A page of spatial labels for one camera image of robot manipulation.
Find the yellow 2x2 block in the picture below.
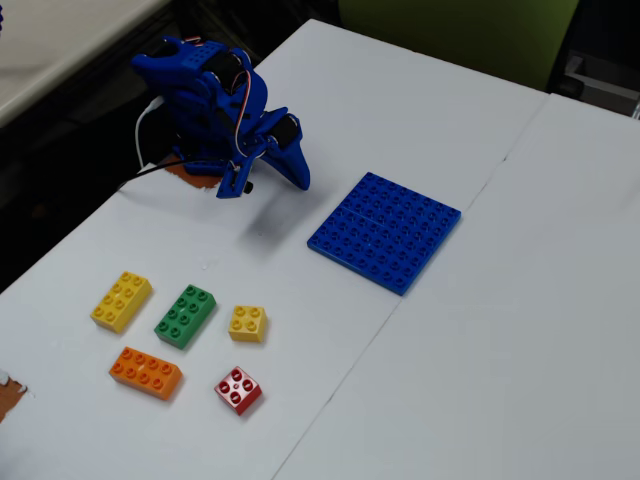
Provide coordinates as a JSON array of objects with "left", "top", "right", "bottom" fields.
[{"left": 228, "top": 305, "right": 268, "bottom": 344}]

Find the red white servo wire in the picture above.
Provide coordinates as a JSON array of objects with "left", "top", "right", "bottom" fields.
[{"left": 232, "top": 69, "right": 252, "bottom": 154}]

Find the green 2x4 block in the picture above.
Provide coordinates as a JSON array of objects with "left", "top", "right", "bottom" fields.
[{"left": 153, "top": 284, "right": 217, "bottom": 350}]

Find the red 2x2 block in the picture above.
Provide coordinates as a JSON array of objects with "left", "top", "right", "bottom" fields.
[{"left": 213, "top": 365, "right": 264, "bottom": 417}]

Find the white cable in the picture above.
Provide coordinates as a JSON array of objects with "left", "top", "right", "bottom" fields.
[{"left": 135, "top": 97, "right": 164, "bottom": 172}]

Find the grey metal chair part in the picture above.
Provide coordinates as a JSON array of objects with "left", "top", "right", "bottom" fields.
[{"left": 548, "top": 49, "right": 640, "bottom": 120}]

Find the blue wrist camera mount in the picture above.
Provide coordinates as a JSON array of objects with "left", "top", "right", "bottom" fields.
[{"left": 215, "top": 158, "right": 254, "bottom": 200}]

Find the black cable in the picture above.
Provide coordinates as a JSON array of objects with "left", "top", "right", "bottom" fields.
[{"left": 118, "top": 156, "right": 232, "bottom": 190}]

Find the yellow 2x4 block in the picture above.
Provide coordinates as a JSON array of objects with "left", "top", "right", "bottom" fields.
[{"left": 89, "top": 271, "right": 153, "bottom": 335}]

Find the orange 2x4 block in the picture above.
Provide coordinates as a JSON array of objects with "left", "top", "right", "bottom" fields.
[{"left": 108, "top": 346, "right": 183, "bottom": 402}]

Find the blue 8x8 base plate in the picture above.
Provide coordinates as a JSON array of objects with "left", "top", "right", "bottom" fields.
[{"left": 306, "top": 171, "right": 462, "bottom": 297}]

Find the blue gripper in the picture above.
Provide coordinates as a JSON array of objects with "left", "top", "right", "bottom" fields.
[{"left": 240, "top": 106, "right": 312, "bottom": 192}]

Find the white background table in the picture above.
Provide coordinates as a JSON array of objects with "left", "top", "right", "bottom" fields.
[{"left": 0, "top": 0, "right": 174, "bottom": 127}]

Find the green chair back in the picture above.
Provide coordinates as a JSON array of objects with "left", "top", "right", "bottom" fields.
[{"left": 338, "top": 0, "right": 581, "bottom": 94}]

